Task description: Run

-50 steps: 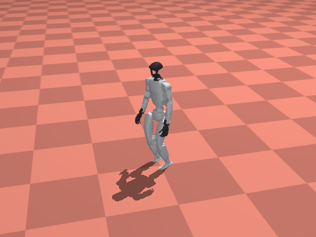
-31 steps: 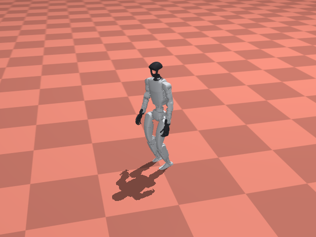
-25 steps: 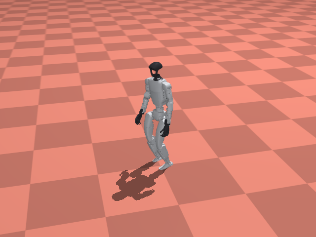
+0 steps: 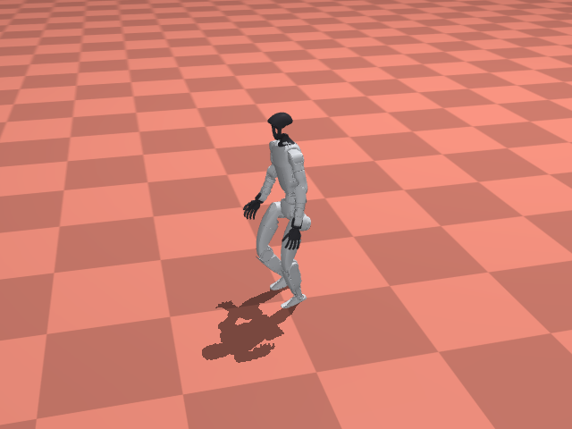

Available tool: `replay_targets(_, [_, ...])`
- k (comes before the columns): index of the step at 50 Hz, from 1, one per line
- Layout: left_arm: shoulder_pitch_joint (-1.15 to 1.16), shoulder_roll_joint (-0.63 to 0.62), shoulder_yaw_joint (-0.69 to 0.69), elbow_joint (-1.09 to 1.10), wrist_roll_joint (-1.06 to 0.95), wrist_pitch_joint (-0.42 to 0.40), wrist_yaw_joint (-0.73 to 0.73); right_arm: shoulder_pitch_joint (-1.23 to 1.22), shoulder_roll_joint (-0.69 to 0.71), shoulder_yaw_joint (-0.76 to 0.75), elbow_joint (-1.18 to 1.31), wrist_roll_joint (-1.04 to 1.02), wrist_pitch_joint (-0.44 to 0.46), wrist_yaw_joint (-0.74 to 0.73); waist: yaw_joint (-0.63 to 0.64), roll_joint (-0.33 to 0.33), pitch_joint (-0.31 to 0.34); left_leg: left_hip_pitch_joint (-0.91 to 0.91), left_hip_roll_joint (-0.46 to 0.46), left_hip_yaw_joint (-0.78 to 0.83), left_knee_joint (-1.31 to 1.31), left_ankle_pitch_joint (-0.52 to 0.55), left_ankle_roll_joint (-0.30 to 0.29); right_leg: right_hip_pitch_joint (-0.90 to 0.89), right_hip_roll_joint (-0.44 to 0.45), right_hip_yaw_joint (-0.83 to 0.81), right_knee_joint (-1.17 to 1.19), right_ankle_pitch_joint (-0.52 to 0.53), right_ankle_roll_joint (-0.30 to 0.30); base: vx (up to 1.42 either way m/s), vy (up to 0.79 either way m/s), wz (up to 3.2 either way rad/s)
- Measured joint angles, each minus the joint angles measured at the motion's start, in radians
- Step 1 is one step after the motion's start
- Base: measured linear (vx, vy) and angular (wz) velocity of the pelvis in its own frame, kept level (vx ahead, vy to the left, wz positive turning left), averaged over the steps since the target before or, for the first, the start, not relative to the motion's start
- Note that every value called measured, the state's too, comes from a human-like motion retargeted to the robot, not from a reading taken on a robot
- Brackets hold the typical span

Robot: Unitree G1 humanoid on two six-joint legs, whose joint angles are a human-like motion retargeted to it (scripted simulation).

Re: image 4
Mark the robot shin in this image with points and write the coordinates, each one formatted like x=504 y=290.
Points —
x=293 y=280
x=274 y=264

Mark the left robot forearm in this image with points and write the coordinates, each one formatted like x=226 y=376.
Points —
x=300 y=201

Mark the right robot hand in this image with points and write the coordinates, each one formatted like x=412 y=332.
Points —
x=251 y=206

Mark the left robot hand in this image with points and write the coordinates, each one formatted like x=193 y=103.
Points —
x=294 y=234

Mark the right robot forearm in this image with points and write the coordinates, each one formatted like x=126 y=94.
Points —
x=266 y=189

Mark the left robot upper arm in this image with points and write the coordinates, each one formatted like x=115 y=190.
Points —
x=296 y=160

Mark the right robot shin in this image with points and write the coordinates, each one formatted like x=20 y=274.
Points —
x=274 y=264

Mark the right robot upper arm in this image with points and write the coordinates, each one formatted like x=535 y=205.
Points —
x=271 y=169

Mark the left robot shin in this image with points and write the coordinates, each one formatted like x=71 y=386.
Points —
x=293 y=280

